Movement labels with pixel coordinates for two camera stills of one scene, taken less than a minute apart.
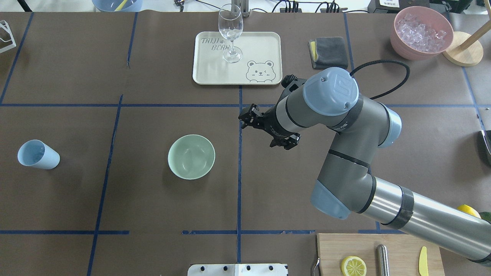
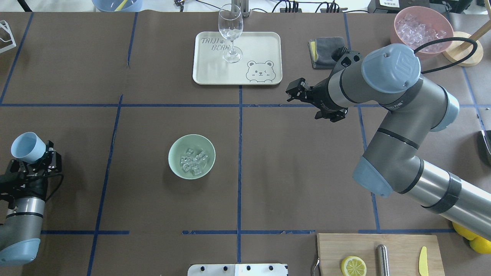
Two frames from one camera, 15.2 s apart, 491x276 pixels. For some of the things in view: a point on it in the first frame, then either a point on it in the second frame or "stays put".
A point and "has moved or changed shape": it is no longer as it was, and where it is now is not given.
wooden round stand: x=466 y=50 stays put
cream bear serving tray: x=261 y=63 stays put
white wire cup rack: x=4 y=25 stays put
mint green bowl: x=191 y=156 stays put
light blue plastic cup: x=35 y=153 has moved or changed shape
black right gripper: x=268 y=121 -> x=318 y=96
